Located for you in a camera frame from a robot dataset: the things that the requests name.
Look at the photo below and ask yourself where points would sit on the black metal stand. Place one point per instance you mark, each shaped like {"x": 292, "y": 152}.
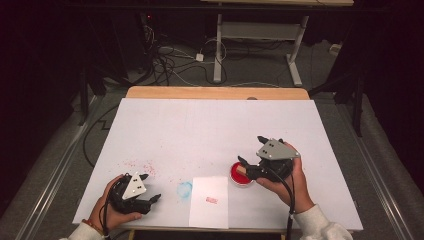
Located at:
{"x": 356, "y": 100}
{"x": 83, "y": 96}

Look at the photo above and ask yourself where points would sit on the wooden stamp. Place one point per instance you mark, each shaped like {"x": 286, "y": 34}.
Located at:
{"x": 241, "y": 170}

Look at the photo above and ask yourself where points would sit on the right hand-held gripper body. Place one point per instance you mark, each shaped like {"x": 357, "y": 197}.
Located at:
{"x": 275, "y": 151}

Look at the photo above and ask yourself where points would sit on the white metal desk frame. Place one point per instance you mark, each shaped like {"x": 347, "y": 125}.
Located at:
{"x": 260, "y": 30}

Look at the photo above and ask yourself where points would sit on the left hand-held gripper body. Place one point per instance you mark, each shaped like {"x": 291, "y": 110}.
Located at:
{"x": 133, "y": 188}

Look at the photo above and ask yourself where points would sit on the large white board mat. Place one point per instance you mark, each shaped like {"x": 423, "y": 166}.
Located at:
{"x": 206, "y": 133}

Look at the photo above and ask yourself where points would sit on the person's left hand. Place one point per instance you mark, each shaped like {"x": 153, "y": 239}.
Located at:
{"x": 103, "y": 213}

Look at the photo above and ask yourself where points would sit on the wooden table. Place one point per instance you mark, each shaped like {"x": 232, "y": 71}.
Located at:
{"x": 216, "y": 92}

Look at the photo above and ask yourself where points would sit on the white paper sheet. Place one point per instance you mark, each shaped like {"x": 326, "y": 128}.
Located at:
{"x": 208, "y": 213}

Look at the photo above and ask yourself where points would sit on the white power adapter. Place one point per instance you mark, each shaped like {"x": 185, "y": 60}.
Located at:
{"x": 199, "y": 57}

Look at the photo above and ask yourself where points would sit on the person's right hand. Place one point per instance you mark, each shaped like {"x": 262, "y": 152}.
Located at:
{"x": 300, "y": 190}

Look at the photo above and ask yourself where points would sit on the round red ink pad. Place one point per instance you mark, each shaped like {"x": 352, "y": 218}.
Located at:
{"x": 238, "y": 179}

